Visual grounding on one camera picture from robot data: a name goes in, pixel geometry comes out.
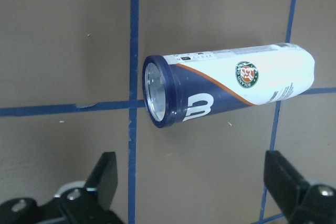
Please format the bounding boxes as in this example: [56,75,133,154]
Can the white blue tennis ball can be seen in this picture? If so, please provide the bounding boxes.
[142,43,315,128]

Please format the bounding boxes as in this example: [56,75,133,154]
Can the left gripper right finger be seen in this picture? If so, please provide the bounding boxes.
[264,151,335,223]

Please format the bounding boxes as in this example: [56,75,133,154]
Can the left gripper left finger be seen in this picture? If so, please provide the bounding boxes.
[1,152,123,223]

